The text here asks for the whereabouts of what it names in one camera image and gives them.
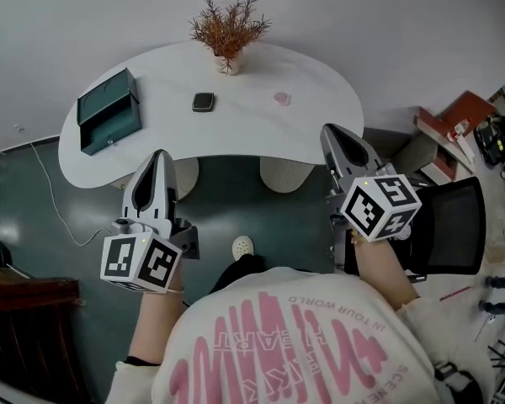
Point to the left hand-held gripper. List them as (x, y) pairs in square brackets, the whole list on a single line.
[(130, 263)]

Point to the dark wooden cabinet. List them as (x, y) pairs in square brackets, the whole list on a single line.
[(25, 335)]

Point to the person's black trouser leg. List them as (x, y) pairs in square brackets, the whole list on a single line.
[(237, 272)]

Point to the black mesh office chair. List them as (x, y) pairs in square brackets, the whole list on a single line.
[(450, 230)]

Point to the pink heart-shaped makeup case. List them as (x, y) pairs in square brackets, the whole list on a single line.
[(281, 98)]

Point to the white sweatshirt with pink print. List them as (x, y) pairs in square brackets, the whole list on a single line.
[(286, 335)]

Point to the red and beige shelf unit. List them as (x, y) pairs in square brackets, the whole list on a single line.
[(454, 116)]

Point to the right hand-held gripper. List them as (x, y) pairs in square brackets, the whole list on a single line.
[(379, 208)]

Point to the black makeup compact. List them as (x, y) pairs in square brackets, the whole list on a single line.
[(203, 102)]

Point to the person's left forearm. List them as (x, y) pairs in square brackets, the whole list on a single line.
[(155, 322)]

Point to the ribbed cream table leg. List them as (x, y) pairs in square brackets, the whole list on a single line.
[(187, 179), (284, 175)]

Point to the dark green box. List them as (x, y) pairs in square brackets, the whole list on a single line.
[(109, 116)]

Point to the person's right forearm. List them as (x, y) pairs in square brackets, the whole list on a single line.
[(383, 272)]

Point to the black equipment pile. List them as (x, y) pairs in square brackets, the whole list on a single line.
[(498, 139)]

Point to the orange potted plant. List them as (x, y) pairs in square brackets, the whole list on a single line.
[(228, 32)]

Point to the person's white shoe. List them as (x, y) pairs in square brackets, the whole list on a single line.
[(242, 247)]

